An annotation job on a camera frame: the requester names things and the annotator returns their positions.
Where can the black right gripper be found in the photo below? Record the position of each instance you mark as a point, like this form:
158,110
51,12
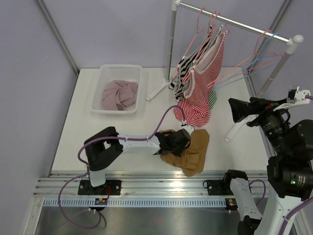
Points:
242,109

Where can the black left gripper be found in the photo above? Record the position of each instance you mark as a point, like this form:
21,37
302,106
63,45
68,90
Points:
178,152

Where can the tan tank top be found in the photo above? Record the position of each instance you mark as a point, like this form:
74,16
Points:
192,160

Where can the blue wire hanger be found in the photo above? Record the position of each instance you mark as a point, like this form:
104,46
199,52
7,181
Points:
269,65

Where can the pink wire hanger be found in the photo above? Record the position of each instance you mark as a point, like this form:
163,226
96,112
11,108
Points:
249,63

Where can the mauve tank top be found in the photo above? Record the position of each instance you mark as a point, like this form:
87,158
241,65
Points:
119,94

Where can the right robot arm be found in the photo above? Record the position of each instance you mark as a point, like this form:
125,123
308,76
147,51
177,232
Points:
290,172

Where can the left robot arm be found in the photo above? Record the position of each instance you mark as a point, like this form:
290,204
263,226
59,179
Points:
102,149

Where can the green white striped tank top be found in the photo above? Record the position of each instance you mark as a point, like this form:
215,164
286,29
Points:
212,98

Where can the red white striped tank top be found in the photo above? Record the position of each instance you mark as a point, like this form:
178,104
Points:
194,108

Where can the black white striped tank top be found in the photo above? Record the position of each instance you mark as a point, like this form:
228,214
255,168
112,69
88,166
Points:
181,70

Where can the pink hanger on rack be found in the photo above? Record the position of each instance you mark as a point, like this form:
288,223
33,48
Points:
197,30
210,32

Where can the white clothes rack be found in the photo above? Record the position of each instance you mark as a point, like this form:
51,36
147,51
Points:
292,45

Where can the white plastic basket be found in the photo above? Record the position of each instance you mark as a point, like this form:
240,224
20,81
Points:
110,72

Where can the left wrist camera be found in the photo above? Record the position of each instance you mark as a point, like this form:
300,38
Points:
189,128

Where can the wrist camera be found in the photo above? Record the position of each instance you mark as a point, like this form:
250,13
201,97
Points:
189,128
297,96

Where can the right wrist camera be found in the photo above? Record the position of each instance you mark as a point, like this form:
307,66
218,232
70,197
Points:
297,96

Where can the white slotted cable duct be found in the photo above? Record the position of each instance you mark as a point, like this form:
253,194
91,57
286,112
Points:
137,202

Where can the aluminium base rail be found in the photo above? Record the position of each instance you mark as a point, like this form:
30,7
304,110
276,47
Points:
137,184

